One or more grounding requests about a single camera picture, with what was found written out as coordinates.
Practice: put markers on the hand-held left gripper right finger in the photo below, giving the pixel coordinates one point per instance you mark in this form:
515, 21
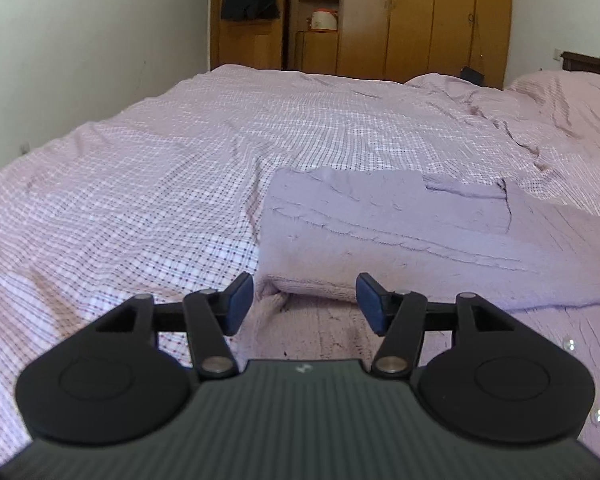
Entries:
370, 302

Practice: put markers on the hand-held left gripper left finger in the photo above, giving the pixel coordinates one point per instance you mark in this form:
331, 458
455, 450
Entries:
240, 300

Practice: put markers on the lilac knit cardigan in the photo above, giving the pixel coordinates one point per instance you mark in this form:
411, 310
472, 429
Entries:
390, 225

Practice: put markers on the pink checked bed sheet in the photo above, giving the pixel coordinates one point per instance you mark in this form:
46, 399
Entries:
145, 160

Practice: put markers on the small black object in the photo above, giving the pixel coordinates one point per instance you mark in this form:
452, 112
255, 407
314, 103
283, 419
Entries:
473, 76

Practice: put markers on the pink checked pillow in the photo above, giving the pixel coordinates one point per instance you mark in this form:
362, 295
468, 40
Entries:
575, 105

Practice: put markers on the white and orange pot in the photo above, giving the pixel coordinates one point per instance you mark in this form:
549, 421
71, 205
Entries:
323, 20

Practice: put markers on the wooden wardrobe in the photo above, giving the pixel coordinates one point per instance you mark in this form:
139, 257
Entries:
415, 15

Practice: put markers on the dark wooden headboard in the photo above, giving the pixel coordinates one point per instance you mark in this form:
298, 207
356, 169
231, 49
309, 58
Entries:
592, 66

